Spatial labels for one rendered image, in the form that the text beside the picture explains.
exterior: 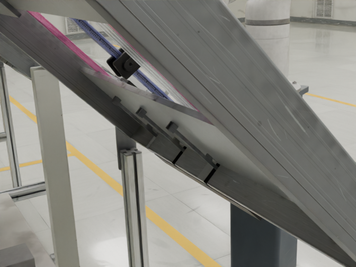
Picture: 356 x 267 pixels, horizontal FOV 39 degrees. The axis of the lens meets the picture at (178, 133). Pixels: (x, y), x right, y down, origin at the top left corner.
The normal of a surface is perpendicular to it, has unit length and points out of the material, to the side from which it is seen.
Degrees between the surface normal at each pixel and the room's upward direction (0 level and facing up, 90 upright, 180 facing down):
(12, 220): 0
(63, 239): 90
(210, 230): 0
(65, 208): 90
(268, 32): 90
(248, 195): 44
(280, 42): 90
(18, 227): 0
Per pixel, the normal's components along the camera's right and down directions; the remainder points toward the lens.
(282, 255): 0.84, 0.14
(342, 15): -0.87, 0.18
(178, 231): -0.04, -0.95
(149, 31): 0.50, 0.25
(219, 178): -0.62, -0.56
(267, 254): -0.55, 0.28
